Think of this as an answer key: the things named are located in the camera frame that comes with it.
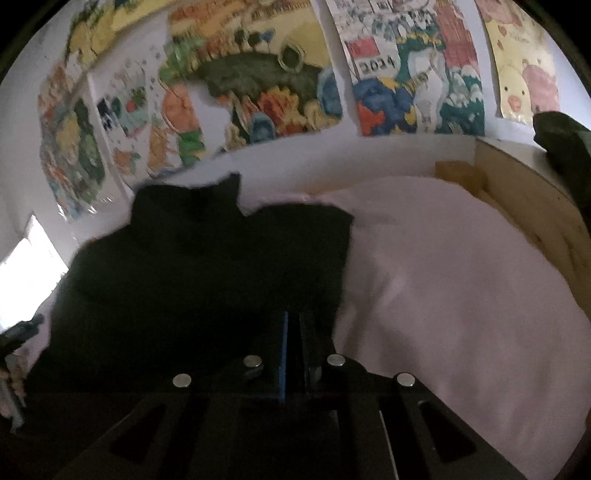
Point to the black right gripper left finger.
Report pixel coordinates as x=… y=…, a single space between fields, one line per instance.
x=225 y=425

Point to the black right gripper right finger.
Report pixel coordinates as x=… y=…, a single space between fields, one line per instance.
x=359 y=425

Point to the large black garment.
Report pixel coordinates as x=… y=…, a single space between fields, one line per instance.
x=189 y=283

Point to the dark green clothes pile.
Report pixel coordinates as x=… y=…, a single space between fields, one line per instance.
x=567 y=145

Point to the pink bed sheet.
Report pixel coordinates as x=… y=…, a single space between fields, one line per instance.
x=441 y=285

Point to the bright window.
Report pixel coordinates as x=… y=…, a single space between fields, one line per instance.
x=29 y=274

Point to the blond child forest painting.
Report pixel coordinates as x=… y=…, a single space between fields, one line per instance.
x=71 y=158

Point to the orange slices drink painting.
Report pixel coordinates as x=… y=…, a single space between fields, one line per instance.
x=150 y=128

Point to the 2024 dragon city painting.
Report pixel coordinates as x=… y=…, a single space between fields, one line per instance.
x=413 y=65

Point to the yellow pig chick painting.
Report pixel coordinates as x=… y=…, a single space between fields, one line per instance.
x=525 y=66

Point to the wooden bed frame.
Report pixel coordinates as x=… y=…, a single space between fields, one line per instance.
x=517 y=180

